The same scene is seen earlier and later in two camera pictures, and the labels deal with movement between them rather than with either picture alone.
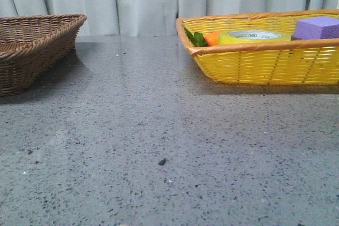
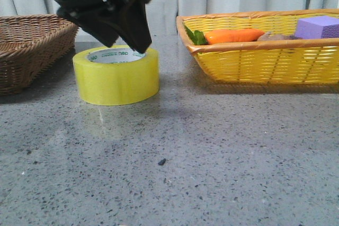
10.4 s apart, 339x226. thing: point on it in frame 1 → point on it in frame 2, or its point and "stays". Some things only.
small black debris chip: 162,162 stays
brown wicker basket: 30,45 stays
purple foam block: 321,27 stays
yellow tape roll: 245,36 → 116,75
